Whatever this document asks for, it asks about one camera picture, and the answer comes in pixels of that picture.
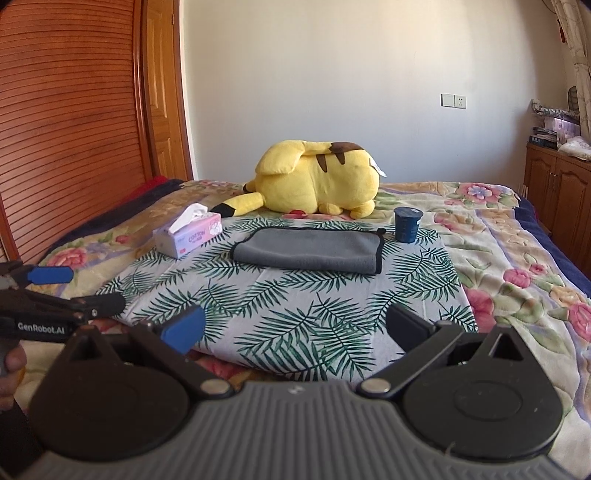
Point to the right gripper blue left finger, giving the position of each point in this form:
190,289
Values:
166,346

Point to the pink tissue box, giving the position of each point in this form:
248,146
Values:
192,228

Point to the clutter pile on cabinet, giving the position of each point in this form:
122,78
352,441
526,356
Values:
560,129

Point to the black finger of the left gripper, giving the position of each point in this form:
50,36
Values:
100,306

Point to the wooden side cabinet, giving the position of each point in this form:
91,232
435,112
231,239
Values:
558,186

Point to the floral curtain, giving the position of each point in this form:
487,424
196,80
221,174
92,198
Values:
570,16

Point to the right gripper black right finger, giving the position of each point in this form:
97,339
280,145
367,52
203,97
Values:
425,344

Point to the purple and grey towel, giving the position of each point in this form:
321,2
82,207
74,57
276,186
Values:
332,250

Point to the dark blue cup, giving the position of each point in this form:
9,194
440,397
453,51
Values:
407,221

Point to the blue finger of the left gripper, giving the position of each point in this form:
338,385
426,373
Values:
48,275

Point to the person's left hand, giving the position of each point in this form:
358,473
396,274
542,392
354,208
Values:
14,362

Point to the palm leaf print cloth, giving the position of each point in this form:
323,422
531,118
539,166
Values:
303,325

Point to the yellow Pikachu plush toy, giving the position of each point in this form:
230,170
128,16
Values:
311,177

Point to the wooden slatted wardrobe door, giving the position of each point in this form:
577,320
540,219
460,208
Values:
74,138

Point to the wooden panel door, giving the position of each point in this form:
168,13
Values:
162,79

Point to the white wall switch socket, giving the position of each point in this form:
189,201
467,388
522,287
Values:
453,101

